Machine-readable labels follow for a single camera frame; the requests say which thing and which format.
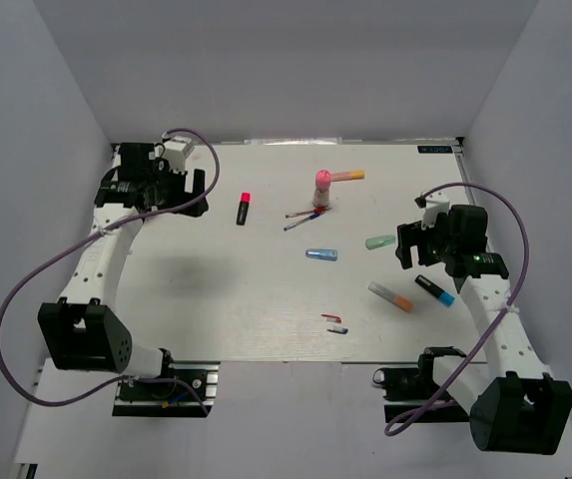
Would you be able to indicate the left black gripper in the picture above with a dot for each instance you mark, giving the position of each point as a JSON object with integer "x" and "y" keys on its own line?
{"x": 162, "y": 169}

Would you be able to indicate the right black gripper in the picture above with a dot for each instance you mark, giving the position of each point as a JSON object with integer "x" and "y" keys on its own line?
{"x": 412, "y": 235}

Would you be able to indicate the pink black highlighter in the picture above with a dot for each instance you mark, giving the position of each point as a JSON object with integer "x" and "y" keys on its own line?
{"x": 243, "y": 208}

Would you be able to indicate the grey orange highlighter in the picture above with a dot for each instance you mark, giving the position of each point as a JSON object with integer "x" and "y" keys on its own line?
{"x": 390, "y": 296}

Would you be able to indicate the black blue highlighter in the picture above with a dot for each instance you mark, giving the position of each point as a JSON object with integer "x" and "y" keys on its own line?
{"x": 435, "y": 290}

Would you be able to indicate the orange pink highlighter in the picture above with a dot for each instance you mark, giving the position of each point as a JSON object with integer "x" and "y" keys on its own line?
{"x": 347, "y": 176}

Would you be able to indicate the pink glue bottle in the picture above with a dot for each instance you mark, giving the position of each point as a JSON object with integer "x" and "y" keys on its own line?
{"x": 322, "y": 183}

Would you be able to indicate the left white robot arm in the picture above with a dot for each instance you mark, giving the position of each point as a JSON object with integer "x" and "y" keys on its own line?
{"x": 81, "y": 329}

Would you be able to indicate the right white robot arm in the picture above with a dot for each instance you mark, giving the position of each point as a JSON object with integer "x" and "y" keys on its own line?
{"x": 513, "y": 404}

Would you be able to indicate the green eraser case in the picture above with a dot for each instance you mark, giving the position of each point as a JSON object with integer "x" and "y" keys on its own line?
{"x": 378, "y": 242}

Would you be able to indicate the blue translucent cap case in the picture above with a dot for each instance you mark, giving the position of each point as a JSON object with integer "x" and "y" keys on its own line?
{"x": 322, "y": 254}

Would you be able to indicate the red pen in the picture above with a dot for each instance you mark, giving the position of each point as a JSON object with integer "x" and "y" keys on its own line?
{"x": 307, "y": 213}

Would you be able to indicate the blue pen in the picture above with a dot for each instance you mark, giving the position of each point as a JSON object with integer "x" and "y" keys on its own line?
{"x": 302, "y": 221}

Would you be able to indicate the blue label sticker right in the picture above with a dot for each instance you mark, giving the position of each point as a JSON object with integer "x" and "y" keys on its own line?
{"x": 434, "y": 149}

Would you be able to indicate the red pen cap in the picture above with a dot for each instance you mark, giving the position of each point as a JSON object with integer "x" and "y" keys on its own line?
{"x": 331, "y": 318}

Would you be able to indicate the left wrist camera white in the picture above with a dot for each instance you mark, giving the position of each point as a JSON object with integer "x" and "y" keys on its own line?
{"x": 176, "y": 151}

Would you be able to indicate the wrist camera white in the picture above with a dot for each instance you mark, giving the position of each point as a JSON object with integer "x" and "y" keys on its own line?
{"x": 432, "y": 205}
{"x": 176, "y": 151}

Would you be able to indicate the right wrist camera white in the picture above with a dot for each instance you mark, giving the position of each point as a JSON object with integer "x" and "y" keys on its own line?
{"x": 432, "y": 205}

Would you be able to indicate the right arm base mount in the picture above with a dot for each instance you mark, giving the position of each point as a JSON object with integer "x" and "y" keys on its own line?
{"x": 408, "y": 386}

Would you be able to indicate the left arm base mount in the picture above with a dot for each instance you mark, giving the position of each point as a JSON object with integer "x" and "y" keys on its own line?
{"x": 191, "y": 395}

